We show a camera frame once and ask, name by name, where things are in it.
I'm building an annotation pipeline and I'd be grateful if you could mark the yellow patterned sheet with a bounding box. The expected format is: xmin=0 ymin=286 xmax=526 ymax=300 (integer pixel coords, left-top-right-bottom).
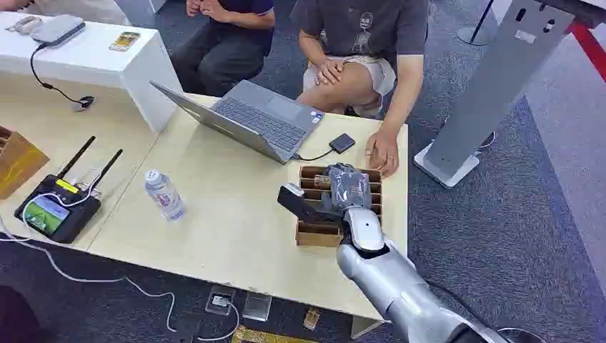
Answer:
xmin=231 ymin=325 xmax=319 ymax=343

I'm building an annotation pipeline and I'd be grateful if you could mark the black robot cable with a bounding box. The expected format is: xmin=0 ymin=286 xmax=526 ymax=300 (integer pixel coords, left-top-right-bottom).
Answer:
xmin=424 ymin=280 xmax=547 ymax=343

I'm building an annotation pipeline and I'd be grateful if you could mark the person's left hand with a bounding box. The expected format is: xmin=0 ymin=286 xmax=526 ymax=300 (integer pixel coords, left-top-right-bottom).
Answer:
xmin=364 ymin=129 xmax=400 ymax=179

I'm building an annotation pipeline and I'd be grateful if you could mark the grey metal stand column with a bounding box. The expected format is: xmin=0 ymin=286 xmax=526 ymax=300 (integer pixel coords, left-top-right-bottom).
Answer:
xmin=413 ymin=0 xmax=577 ymax=189

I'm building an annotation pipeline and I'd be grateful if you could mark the black drive cable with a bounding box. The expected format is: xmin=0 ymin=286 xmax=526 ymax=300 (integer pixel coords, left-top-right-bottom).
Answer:
xmin=292 ymin=148 xmax=335 ymax=163

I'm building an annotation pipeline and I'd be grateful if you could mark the brown cardboard box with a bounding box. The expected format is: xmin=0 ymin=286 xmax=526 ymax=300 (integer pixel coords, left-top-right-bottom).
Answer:
xmin=0 ymin=126 xmax=51 ymax=200

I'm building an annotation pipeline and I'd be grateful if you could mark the beige small device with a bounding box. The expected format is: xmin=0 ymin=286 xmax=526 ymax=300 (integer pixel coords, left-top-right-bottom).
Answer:
xmin=5 ymin=15 xmax=43 ymax=36

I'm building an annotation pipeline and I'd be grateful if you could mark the grey laptop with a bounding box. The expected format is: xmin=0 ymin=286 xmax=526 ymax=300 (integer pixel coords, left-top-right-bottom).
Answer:
xmin=149 ymin=79 xmax=326 ymax=166

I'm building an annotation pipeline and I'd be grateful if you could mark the clear plastic water bottle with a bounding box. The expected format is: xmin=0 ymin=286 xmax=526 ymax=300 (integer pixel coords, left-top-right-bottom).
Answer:
xmin=144 ymin=169 xmax=187 ymax=223

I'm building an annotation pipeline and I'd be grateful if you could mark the person in grey shirt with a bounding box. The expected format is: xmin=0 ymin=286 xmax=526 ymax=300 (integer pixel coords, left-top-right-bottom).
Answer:
xmin=289 ymin=0 xmax=430 ymax=179

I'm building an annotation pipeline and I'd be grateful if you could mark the person in dark clothes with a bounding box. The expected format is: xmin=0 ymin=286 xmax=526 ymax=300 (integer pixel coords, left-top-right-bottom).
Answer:
xmin=169 ymin=0 xmax=277 ymax=99

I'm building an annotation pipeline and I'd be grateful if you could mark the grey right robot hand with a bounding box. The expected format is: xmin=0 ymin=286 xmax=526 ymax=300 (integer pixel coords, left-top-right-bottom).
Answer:
xmin=277 ymin=163 xmax=373 ymax=225

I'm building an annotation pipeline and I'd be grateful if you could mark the black external drive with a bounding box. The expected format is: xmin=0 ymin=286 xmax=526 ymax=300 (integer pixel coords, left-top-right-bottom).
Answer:
xmin=329 ymin=133 xmax=357 ymax=155

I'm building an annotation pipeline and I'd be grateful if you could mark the grey flat device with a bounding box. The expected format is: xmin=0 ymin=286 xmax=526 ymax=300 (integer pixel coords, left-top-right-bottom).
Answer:
xmin=30 ymin=14 xmax=86 ymax=49

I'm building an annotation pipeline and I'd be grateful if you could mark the red bar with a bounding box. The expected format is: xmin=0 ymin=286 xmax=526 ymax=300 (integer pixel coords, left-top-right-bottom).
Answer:
xmin=565 ymin=21 xmax=606 ymax=82

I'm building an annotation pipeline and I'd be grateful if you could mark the small card on floor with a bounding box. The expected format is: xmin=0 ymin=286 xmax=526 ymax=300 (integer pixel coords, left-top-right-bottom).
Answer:
xmin=302 ymin=308 xmax=322 ymax=332

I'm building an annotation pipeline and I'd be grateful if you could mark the person's hand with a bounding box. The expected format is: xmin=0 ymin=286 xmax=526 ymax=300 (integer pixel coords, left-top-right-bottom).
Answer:
xmin=364 ymin=129 xmax=400 ymax=179
xmin=314 ymin=57 xmax=346 ymax=86

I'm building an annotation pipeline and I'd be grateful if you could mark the white cable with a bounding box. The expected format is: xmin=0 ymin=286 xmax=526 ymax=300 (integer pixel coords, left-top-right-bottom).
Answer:
xmin=0 ymin=169 xmax=241 ymax=343

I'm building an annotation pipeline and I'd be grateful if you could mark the white desk shelf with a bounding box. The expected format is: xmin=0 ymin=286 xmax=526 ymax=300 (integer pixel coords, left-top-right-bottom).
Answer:
xmin=0 ymin=11 xmax=184 ymax=134

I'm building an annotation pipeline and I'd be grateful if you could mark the table leg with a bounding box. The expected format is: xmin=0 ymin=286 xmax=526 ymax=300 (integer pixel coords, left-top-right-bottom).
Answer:
xmin=350 ymin=315 xmax=385 ymax=340

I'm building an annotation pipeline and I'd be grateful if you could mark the black controller with screen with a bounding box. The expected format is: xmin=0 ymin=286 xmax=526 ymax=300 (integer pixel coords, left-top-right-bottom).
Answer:
xmin=14 ymin=136 xmax=124 ymax=244

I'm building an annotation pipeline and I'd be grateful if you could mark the person's right hand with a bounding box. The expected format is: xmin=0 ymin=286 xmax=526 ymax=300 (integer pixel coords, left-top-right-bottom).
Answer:
xmin=314 ymin=57 xmax=346 ymax=86

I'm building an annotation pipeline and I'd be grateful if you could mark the round base pole stand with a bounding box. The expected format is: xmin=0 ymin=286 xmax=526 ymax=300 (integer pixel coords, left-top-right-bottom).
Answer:
xmin=456 ymin=0 xmax=496 ymax=47

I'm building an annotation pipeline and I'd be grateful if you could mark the person in pale clothes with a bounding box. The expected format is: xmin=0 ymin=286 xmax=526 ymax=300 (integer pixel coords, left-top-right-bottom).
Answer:
xmin=0 ymin=0 xmax=132 ymax=27

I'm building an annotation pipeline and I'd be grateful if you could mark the yellow phone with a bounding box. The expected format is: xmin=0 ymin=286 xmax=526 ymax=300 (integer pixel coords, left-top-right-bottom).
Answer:
xmin=108 ymin=31 xmax=142 ymax=52

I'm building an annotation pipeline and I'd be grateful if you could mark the wooden card box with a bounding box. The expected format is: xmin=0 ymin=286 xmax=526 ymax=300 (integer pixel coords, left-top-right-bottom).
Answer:
xmin=295 ymin=165 xmax=384 ymax=249

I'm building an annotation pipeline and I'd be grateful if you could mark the black cable with plug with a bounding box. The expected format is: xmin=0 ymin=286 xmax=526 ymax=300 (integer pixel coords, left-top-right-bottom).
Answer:
xmin=29 ymin=43 xmax=96 ymax=113

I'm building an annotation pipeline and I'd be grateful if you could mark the floor socket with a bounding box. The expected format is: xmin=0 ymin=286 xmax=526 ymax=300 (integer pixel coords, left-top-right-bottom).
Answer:
xmin=204 ymin=284 xmax=237 ymax=317

